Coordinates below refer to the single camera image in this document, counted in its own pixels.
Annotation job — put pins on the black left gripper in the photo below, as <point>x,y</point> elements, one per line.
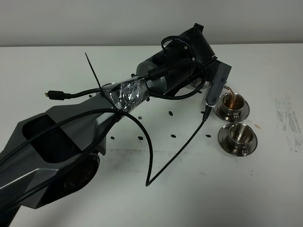
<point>195,46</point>

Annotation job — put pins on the stainless steel teapot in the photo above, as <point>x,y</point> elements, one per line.
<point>194,84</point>

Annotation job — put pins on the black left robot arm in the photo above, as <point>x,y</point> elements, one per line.
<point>56,153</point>

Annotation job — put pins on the far stainless steel teacup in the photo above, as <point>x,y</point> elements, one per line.
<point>233,106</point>

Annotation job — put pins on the stainless steel teacup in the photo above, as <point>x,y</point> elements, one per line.
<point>241,137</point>
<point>233,106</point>

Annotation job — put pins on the far stainless steel saucer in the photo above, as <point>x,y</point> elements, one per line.
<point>218,112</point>

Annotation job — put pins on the stainless steel saucer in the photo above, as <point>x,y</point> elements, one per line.
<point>218,112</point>
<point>227,147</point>

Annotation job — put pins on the near stainless steel saucer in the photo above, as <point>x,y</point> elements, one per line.
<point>227,147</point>

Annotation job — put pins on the near stainless steel teacup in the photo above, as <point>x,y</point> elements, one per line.
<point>241,137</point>

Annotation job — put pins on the steel teapot coaster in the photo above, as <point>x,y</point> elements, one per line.
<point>111,83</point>

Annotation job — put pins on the black zip tie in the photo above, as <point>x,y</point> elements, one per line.
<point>94,75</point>

